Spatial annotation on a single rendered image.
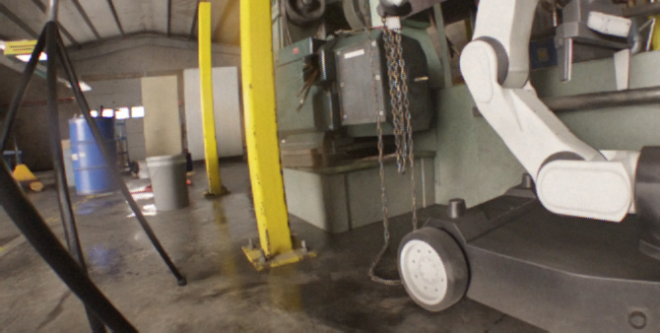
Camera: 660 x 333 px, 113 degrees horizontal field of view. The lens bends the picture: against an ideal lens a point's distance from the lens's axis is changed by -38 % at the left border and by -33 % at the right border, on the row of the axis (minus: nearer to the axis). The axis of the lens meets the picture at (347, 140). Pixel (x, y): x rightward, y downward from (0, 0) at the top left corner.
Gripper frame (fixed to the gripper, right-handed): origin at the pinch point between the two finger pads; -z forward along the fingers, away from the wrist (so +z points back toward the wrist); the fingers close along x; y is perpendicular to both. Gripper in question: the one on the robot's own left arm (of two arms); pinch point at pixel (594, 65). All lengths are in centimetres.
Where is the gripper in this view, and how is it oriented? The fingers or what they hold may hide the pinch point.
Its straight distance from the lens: 54.1
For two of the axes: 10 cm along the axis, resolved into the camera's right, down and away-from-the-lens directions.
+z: 0.8, -10.0, -0.2
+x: -9.8, -0.8, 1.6
